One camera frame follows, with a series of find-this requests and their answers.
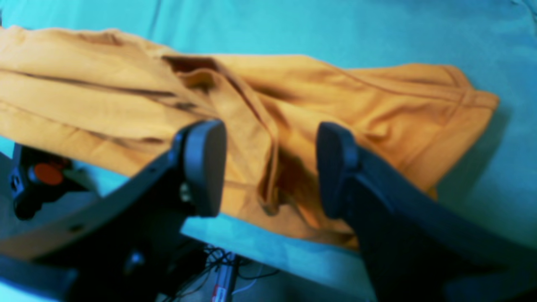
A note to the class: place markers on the green table cloth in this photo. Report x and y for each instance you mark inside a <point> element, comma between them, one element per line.
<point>492,41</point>

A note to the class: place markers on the right gripper black right finger side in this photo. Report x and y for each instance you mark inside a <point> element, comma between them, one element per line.
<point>415,250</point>

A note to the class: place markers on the right gripper black left finger side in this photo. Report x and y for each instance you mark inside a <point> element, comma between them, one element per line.
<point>83,248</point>

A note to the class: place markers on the orange T-shirt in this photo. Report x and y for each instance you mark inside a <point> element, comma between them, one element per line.
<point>115,101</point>

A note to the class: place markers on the aluminium table leg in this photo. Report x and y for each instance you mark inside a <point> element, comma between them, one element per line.
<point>226,276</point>

